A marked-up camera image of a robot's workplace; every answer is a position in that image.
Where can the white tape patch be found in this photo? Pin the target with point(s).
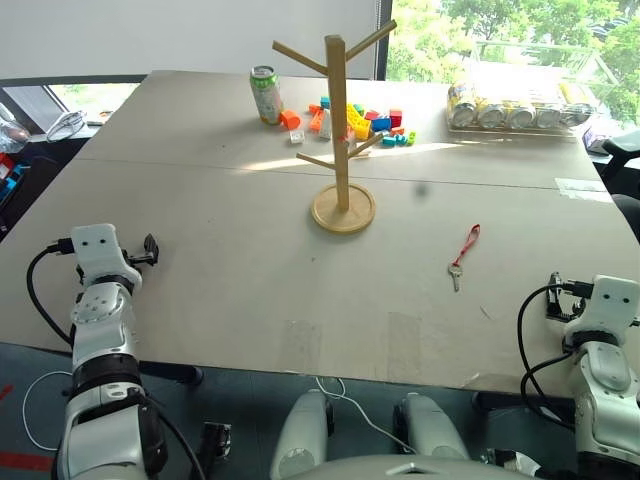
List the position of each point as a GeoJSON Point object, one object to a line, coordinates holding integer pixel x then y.
{"type": "Point", "coordinates": [582, 189]}

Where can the black window frame post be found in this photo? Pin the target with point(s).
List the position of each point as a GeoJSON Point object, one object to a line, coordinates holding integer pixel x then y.
{"type": "Point", "coordinates": [383, 40]}

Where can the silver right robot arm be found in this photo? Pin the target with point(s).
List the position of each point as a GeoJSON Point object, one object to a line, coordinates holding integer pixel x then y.
{"type": "Point", "coordinates": [605, 395]}

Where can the yellow drink can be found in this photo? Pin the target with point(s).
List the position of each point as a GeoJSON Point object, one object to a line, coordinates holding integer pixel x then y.
{"type": "Point", "coordinates": [577, 105]}
{"type": "Point", "coordinates": [492, 116]}
{"type": "Point", "coordinates": [462, 112]}
{"type": "Point", "coordinates": [549, 117]}
{"type": "Point", "coordinates": [521, 117]}

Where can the red toy block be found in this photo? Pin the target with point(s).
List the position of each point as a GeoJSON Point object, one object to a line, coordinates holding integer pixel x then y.
{"type": "Point", "coordinates": [396, 117]}

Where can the small white toy cube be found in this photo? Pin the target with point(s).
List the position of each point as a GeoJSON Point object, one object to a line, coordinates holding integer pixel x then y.
{"type": "Point", "coordinates": [297, 138]}

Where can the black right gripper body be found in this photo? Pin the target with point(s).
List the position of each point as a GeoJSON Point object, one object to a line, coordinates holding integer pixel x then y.
{"type": "Point", "coordinates": [573, 307]}

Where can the pink toy block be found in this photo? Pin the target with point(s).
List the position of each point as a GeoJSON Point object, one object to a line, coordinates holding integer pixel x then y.
{"type": "Point", "coordinates": [371, 115]}

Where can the red floor tape strip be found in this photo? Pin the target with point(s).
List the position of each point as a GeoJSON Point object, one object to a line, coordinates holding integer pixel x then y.
{"type": "Point", "coordinates": [25, 461]}

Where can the green toy block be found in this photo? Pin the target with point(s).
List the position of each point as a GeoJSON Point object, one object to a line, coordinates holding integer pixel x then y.
{"type": "Point", "coordinates": [411, 137]}

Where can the black table foot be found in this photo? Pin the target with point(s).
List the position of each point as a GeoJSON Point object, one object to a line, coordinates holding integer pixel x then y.
{"type": "Point", "coordinates": [485, 402]}
{"type": "Point", "coordinates": [190, 375]}

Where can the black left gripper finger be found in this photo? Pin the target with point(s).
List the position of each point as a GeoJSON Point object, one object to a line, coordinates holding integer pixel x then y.
{"type": "Point", "coordinates": [151, 243]}
{"type": "Point", "coordinates": [153, 258]}

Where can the cyan toy block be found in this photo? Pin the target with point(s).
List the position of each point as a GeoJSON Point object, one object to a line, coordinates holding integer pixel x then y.
{"type": "Point", "coordinates": [393, 140]}

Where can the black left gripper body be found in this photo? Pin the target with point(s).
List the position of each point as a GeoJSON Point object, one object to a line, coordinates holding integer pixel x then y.
{"type": "Point", "coordinates": [138, 260]}

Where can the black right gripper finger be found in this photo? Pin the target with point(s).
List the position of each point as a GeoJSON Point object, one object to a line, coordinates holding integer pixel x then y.
{"type": "Point", "coordinates": [554, 286]}
{"type": "Point", "coordinates": [554, 310]}

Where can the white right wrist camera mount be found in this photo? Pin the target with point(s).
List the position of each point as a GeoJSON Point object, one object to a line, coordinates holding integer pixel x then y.
{"type": "Point", "coordinates": [610, 305]}

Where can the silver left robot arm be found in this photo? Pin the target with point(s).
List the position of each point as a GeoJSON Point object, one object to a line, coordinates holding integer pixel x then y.
{"type": "Point", "coordinates": [100, 340]}

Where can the grey robot torso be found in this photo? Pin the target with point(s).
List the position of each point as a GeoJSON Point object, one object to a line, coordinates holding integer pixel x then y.
{"type": "Point", "coordinates": [425, 469]}

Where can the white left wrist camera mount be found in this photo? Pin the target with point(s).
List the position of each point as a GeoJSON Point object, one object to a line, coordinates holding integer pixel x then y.
{"type": "Point", "coordinates": [97, 250]}

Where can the black office chair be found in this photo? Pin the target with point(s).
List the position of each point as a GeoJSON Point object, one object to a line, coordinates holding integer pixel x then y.
{"type": "Point", "coordinates": [622, 165]}

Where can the tray of drink cans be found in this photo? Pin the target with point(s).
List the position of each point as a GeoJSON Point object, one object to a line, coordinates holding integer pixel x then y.
{"type": "Point", "coordinates": [520, 102]}

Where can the blue toy block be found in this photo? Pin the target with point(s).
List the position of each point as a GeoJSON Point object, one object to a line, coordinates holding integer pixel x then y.
{"type": "Point", "coordinates": [381, 124]}

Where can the grey rounded leg shell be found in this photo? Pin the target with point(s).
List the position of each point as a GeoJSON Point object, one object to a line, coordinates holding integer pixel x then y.
{"type": "Point", "coordinates": [302, 435]}
{"type": "Point", "coordinates": [432, 430]}

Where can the white toy block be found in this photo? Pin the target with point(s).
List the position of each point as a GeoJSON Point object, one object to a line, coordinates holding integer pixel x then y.
{"type": "Point", "coordinates": [326, 125]}

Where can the wooden tree hanger stand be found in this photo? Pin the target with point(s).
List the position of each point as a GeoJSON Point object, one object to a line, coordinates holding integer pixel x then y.
{"type": "Point", "coordinates": [342, 150]}

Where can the orange toy cylinder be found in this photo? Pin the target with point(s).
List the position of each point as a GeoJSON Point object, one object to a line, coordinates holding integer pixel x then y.
{"type": "Point", "coordinates": [291, 119]}

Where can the yellow toy block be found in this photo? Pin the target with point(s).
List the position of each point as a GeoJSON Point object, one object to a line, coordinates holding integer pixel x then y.
{"type": "Point", "coordinates": [360, 124]}

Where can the orange toy block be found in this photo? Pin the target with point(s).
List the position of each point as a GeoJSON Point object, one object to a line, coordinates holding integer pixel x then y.
{"type": "Point", "coordinates": [316, 119]}

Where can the green drink can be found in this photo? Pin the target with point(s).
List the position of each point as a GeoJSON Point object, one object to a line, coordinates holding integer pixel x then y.
{"type": "Point", "coordinates": [266, 95]}

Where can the open laptop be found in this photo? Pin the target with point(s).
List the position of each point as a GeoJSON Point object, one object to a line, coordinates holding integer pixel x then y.
{"type": "Point", "coordinates": [594, 140]}

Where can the teal toy block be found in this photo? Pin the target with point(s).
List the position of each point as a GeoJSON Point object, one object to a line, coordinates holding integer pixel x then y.
{"type": "Point", "coordinates": [325, 102]}

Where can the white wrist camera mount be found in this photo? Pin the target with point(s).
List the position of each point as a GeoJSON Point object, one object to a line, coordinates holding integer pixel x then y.
{"type": "Point", "coordinates": [97, 250]}
{"type": "Point", "coordinates": [610, 305]}

